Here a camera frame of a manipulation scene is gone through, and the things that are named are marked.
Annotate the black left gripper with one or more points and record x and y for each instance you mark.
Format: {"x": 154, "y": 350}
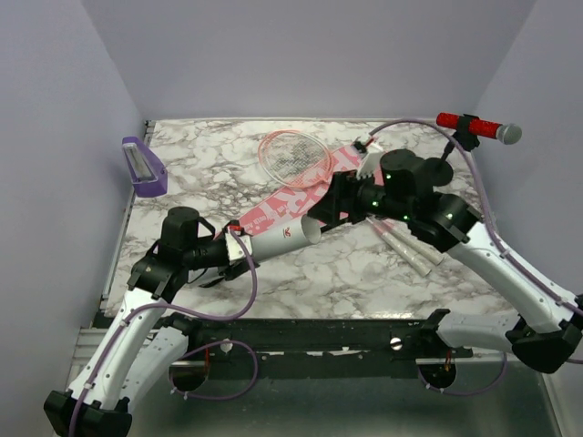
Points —
{"x": 232, "y": 273}

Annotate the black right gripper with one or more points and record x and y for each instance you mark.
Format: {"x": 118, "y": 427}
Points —
{"x": 341, "y": 197}

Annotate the white shuttlecock tube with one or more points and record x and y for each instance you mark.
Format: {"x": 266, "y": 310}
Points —
{"x": 295, "y": 234}

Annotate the pink racket bag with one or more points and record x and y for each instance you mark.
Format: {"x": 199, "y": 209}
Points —
{"x": 286, "y": 204}

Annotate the pink badminton racket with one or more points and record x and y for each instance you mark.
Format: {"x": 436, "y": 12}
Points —
{"x": 291, "y": 155}

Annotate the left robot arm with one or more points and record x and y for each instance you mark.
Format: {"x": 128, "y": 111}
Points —
{"x": 102, "y": 397}

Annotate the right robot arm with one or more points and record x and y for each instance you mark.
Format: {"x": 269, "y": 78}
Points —
{"x": 548, "y": 326}

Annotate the purple wedge device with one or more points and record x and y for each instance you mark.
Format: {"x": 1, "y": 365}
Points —
{"x": 149, "y": 176}

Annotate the red microphone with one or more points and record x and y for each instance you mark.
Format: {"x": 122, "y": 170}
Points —
{"x": 507, "y": 134}

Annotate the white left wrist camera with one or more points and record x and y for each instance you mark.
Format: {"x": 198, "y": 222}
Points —
{"x": 238, "y": 245}

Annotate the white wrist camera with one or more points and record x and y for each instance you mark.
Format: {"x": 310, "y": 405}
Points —
{"x": 370, "y": 154}
{"x": 238, "y": 245}

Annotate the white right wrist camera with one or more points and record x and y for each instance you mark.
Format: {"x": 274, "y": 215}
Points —
{"x": 370, "y": 154}

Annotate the black base frame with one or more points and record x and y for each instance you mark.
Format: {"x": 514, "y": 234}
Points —
{"x": 286, "y": 349}

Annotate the aluminium rail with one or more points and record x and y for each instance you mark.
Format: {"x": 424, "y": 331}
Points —
{"x": 88, "y": 341}

